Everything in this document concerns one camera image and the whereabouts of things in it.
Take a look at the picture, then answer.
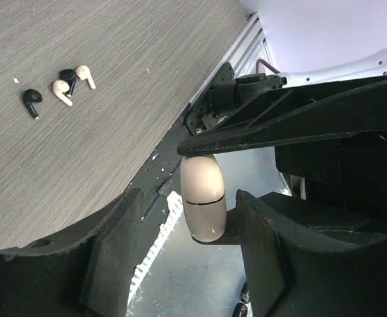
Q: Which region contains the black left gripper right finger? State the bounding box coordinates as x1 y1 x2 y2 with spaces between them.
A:
241 209 387 316

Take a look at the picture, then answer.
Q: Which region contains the beige earbud charging case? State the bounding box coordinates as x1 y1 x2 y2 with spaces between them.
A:
180 155 227 243

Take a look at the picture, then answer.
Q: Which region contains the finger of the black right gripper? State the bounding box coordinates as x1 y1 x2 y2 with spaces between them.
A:
177 75 387 157
210 193 378 245

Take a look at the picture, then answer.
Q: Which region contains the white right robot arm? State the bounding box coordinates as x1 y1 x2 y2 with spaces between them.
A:
177 48 387 255

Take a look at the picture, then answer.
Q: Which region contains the beige earbud right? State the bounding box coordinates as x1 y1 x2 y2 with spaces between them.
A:
75 65 96 90

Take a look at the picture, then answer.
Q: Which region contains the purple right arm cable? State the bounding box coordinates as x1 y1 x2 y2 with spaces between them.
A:
255 58 280 75

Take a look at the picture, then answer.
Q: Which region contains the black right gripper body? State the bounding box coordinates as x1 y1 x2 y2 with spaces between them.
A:
183 61 387 222

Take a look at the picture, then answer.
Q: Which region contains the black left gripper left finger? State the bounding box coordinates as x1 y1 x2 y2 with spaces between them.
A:
0 188 143 316

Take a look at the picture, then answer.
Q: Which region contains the black earbud near beige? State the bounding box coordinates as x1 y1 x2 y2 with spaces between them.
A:
59 69 78 98

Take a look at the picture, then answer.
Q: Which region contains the beige earbud left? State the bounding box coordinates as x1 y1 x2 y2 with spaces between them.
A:
52 79 73 106

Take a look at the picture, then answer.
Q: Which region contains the aluminium slotted rail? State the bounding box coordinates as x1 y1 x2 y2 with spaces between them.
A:
127 191 184 305

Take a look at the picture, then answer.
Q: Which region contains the black earbud alone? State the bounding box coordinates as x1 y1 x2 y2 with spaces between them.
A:
22 88 43 120

